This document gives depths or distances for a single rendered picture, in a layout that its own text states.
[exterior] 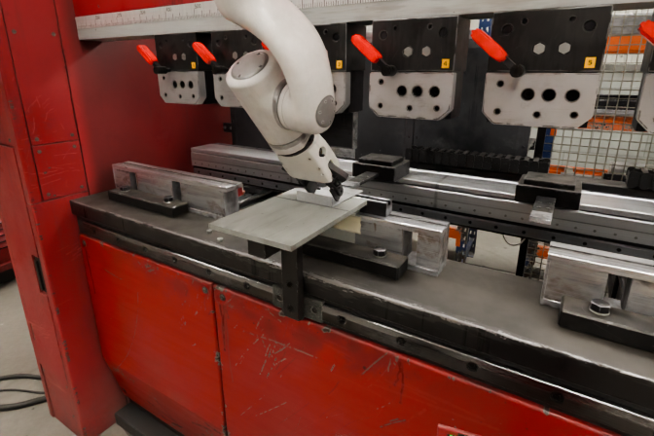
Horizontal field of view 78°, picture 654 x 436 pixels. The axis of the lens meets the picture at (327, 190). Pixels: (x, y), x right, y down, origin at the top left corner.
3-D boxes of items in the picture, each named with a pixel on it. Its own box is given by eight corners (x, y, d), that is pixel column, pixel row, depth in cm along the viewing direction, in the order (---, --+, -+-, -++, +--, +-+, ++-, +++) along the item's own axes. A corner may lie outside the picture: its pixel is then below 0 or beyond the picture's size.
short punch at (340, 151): (311, 154, 88) (311, 110, 85) (316, 152, 89) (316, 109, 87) (352, 159, 83) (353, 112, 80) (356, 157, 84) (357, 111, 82)
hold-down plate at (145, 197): (108, 199, 123) (107, 190, 122) (125, 195, 127) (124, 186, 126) (173, 218, 108) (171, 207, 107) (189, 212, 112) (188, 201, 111)
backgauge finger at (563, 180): (502, 223, 74) (505, 197, 73) (520, 189, 96) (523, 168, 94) (577, 236, 68) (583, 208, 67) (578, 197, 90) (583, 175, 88)
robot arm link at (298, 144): (319, 110, 68) (325, 123, 70) (277, 107, 72) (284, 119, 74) (298, 148, 64) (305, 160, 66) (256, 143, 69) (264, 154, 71)
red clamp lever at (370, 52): (352, 31, 68) (392, 70, 66) (363, 33, 71) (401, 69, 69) (346, 40, 69) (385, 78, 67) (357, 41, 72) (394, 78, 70)
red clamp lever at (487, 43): (475, 24, 58) (526, 70, 56) (481, 27, 61) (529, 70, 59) (466, 35, 59) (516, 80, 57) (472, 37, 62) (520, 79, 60)
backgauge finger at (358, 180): (321, 190, 94) (321, 169, 93) (370, 167, 115) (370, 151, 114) (368, 199, 88) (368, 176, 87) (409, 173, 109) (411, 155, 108)
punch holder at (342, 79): (282, 110, 85) (279, 26, 80) (305, 107, 92) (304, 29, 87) (345, 114, 77) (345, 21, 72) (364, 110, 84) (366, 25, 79)
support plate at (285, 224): (208, 229, 70) (207, 223, 70) (296, 191, 92) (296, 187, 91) (291, 252, 61) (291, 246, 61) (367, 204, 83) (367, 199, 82)
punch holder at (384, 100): (368, 116, 75) (371, 19, 70) (386, 112, 82) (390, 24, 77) (449, 121, 67) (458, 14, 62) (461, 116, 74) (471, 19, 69)
